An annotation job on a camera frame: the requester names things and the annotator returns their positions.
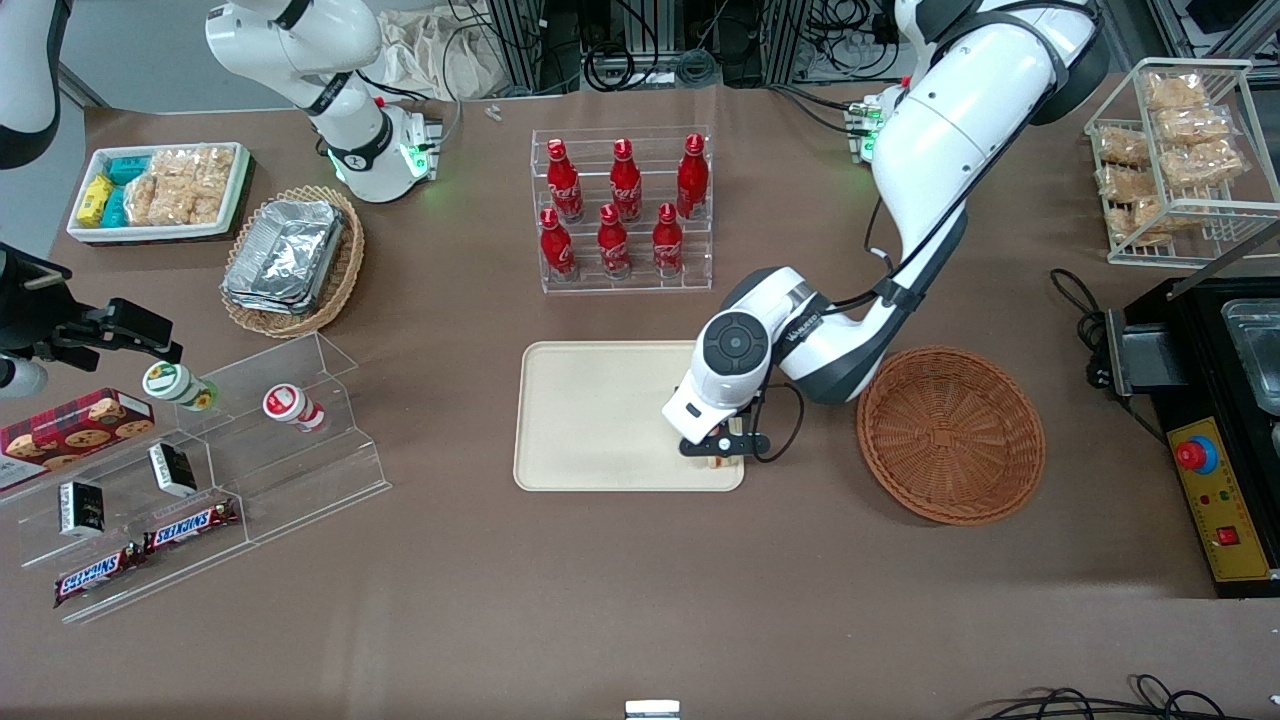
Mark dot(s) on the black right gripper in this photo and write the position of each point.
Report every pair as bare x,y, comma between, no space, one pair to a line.
32,312

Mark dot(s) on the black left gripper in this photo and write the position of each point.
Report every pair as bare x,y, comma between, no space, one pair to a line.
747,420

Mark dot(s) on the triangle sandwich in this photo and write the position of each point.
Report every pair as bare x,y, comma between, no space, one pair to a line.
720,461

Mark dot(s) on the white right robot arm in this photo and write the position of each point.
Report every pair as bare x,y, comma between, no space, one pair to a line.
350,130

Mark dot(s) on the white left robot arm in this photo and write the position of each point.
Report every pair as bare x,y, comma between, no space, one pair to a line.
950,130

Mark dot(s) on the beige plastic tray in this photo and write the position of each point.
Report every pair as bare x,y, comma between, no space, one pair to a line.
600,420

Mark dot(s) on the oval light wicker basket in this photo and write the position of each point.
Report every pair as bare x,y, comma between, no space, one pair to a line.
340,280

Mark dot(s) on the round brown wicker basket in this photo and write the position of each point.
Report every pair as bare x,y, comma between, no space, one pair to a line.
950,435

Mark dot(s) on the green lid yogurt cup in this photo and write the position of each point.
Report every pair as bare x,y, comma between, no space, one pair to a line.
178,385

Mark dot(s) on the white plastic snack bin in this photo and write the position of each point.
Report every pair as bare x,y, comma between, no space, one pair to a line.
160,235

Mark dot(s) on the red plaid cookie box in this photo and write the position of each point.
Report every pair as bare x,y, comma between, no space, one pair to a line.
70,430

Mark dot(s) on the teal snack box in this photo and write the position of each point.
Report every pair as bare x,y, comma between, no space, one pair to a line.
128,169
115,208

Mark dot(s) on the yellow snack box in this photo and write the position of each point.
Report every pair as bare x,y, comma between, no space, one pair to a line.
95,200

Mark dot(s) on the small black carton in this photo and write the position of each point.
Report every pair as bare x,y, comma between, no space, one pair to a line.
80,508
172,470

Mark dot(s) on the rice cracker pack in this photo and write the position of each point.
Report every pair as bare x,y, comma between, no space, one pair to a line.
160,190
212,185

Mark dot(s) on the stack of foil trays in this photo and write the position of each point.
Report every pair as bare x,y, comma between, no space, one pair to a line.
285,255

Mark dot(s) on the red lid yogurt cup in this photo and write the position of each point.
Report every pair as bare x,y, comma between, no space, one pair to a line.
292,407

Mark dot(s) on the clear acrylic bottle rack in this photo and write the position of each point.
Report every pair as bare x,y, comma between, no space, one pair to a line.
700,255

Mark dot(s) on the Snickers bar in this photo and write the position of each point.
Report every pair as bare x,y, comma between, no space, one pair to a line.
98,575
190,526

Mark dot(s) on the red cola bottle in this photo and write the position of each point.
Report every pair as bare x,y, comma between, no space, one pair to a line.
667,243
564,185
613,245
692,180
626,185
557,248

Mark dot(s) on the clear acrylic stepped shelf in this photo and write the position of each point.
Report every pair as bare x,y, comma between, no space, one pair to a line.
300,470

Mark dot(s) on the silver white device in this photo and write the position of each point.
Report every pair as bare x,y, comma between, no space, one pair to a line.
652,709

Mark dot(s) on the white cloth bag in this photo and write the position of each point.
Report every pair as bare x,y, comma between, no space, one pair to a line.
430,55

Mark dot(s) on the bagged fried snack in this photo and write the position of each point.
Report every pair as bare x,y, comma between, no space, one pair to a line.
1192,125
1175,90
1124,183
1124,146
1205,163
1140,220

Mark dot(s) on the red emergency stop button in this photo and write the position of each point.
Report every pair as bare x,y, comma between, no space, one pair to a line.
1197,455

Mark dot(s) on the black control box yellow panel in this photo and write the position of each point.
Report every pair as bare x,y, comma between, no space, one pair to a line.
1225,520

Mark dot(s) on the steel pan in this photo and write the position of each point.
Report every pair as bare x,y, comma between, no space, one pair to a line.
1255,350

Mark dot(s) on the grey metal bracket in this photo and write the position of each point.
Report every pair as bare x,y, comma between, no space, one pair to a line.
1150,360

